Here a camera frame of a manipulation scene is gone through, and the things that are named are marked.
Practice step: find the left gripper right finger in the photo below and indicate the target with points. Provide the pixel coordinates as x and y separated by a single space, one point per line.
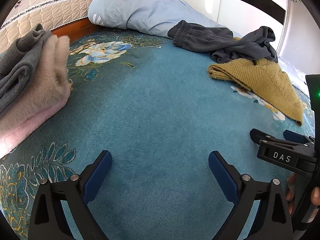
272 220

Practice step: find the person's right hand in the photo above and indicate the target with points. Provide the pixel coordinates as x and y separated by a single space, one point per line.
291 193

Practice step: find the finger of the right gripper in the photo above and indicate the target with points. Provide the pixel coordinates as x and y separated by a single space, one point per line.
298 138
257 135

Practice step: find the teal floral bed blanket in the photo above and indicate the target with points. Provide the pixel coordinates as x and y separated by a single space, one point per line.
155 108

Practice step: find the wooden bed frame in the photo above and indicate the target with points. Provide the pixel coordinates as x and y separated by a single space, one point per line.
77 29

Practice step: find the folded grey knit garment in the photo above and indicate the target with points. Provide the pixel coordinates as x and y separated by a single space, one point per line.
18 65

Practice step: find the mustard knit sweater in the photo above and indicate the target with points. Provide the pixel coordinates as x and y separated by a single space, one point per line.
265 79

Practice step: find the folded pink fluffy garment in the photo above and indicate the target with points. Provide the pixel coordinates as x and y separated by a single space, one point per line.
47 93

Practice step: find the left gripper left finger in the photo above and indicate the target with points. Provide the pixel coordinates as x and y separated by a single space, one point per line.
48 220

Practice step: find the light blue floral duvet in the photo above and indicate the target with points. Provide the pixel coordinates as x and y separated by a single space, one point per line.
153 17

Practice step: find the beige quilted headboard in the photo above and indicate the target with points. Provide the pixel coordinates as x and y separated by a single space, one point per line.
51 14

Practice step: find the dark grey sweatpants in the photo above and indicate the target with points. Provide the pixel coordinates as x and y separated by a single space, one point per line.
222 45

